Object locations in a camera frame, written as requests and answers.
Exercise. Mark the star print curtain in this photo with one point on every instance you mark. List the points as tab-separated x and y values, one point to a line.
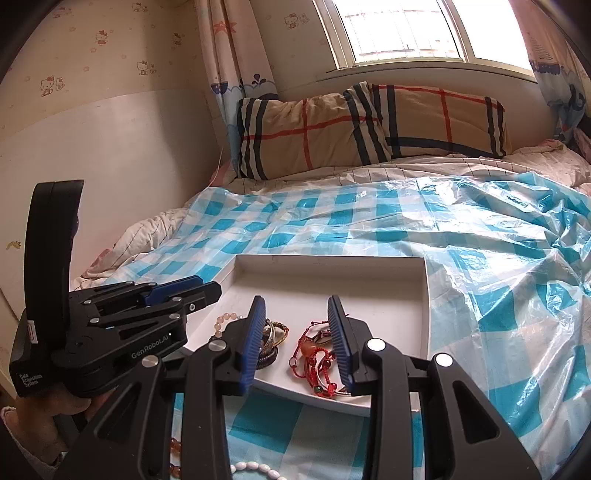
231	60

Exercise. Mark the silver patterned bangle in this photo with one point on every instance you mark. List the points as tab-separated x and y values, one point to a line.
278	330

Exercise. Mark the person's left forearm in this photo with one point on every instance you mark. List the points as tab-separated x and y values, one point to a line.
27	445

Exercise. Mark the plaid pillow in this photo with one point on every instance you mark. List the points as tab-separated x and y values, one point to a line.
434	120
295	134

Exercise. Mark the white cardboard box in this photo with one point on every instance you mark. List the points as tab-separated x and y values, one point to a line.
304	286

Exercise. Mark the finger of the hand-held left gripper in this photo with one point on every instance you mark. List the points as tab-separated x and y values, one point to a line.
171	288
198	297

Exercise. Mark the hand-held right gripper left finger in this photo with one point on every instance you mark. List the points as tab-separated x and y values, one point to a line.
256	332

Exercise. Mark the blue whale print curtain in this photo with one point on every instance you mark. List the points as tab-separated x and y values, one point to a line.
563	83

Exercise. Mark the window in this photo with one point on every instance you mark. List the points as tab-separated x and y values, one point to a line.
415	32

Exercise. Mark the black ribbed band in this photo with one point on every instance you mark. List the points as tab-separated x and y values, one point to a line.
267	357

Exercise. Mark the person's left hand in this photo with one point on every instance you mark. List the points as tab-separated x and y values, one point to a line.
60	408

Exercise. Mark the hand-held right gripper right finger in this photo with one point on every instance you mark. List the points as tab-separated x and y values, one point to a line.
337	332

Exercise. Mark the blue checked plastic sheet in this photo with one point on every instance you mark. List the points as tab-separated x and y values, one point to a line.
485	258

